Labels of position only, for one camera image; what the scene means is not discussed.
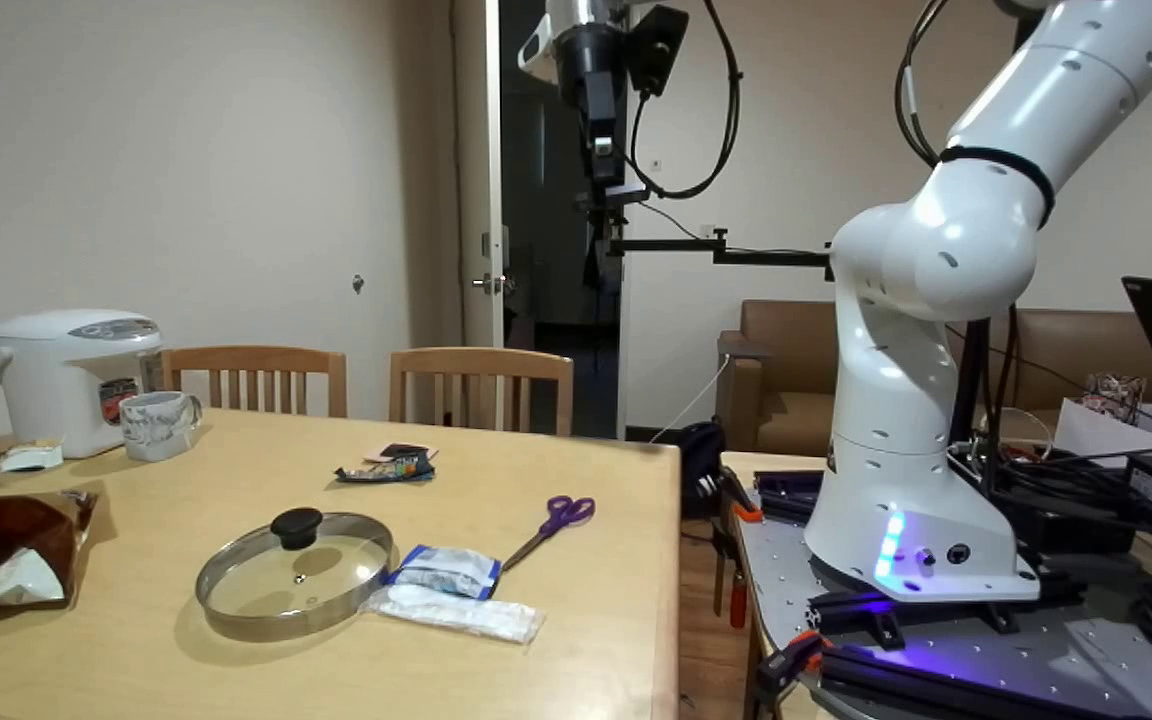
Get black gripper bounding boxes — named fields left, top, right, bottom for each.
left=557, top=20, right=635, bottom=188

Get purple handled scissors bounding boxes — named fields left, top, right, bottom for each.
left=499, top=494, right=600, bottom=576

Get glass pot lid black knob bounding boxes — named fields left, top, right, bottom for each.
left=194, top=504, right=401, bottom=644

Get white door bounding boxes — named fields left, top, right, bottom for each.
left=448, top=0, right=514, bottom=353

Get wooden slat chair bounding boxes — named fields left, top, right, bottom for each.
left=384, top=346, right=580, bottom=439
left=151, top=346, right=354, bottom=419

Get brown sofa chair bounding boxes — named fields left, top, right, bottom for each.
left=717, top=295, right=846, bottom=456
left=1002, top=307, right=1152, bottom=419

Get dark blue snack wrapper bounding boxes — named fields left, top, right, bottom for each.
left=332, top=451, right=439, bottom=487

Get black stand pole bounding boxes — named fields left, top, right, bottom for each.
left=950, top=302, right=1028, bottom=463

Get white blue plastic packet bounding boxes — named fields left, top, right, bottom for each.
left=387, top=542, right=509, bottom=605

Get clear plastic packet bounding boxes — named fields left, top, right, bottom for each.
left=365, top=582, right=548, bottom=648

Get white paper sheet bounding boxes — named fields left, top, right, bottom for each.
left=1047, top=391, right=1152, bottom=472

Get black controller box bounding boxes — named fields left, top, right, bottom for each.
left=959, top=443, right=1140, bottom=562

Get white crumpled napkin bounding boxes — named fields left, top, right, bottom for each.
left=0, top=439, right=69, bottom=479

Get brown chip bag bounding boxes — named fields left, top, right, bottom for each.
left=0, top=479, right=118, bottom=608

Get black stand camera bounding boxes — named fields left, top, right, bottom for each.
left=583, top=177, right=657, bottom=216

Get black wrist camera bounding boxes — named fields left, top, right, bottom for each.
left=628, top=6, right=693, bottom=99

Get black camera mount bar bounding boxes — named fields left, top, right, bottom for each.
left=608, top=225, right=838, bottom=283

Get orange handled black clamp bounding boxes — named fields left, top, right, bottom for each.
left=753, top=628, right=834, bottom=702
left=713, top=463, right=768, bottom=632

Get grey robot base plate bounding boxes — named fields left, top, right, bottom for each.
left=734, top=511, right=1152, bottom=720

